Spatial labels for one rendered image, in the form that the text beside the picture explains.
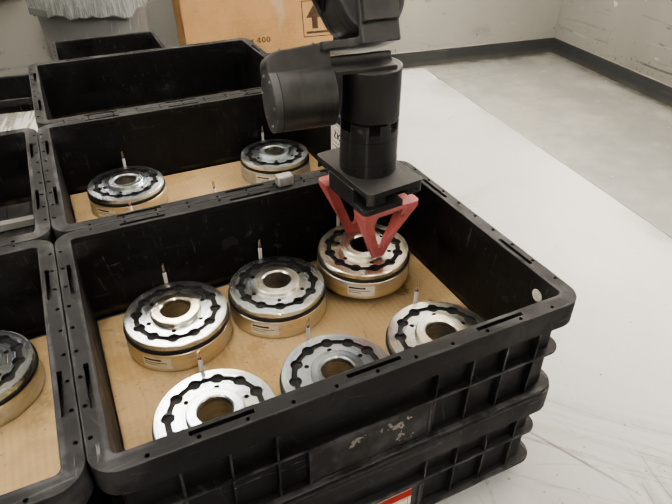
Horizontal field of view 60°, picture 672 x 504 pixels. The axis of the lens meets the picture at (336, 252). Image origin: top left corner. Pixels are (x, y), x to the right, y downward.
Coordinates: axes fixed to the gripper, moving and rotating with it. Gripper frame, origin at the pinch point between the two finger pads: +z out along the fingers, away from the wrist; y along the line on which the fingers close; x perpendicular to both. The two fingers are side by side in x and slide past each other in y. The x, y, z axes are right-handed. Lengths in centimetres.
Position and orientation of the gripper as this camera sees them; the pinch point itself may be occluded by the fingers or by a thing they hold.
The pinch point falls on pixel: (365, 239)
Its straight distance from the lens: 64.7
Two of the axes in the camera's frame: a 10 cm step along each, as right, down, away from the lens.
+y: 5.2, 5.1, -6.9
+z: 0.0, 8.1, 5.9
